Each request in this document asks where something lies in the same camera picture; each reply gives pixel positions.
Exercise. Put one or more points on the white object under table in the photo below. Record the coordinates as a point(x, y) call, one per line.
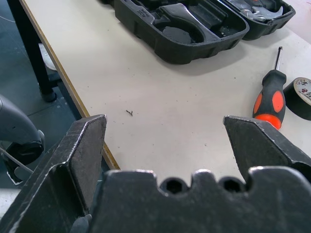
point(48, 60)

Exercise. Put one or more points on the black tape roll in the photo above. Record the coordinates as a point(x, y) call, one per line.
point(295, 102)

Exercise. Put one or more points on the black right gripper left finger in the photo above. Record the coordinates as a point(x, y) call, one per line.
point(82, 150)

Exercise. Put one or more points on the black plastic tool case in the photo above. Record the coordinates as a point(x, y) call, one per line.
point(145, 31)

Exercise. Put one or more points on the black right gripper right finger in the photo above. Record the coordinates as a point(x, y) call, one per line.
point(257, 143)

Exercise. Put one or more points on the orange and black screwdriver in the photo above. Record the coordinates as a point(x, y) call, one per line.
point(269, 97)

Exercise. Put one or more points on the silver robot body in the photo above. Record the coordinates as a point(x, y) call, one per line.
point(14, 121)

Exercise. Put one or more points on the black table leg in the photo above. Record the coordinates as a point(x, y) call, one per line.
point(31, 48)

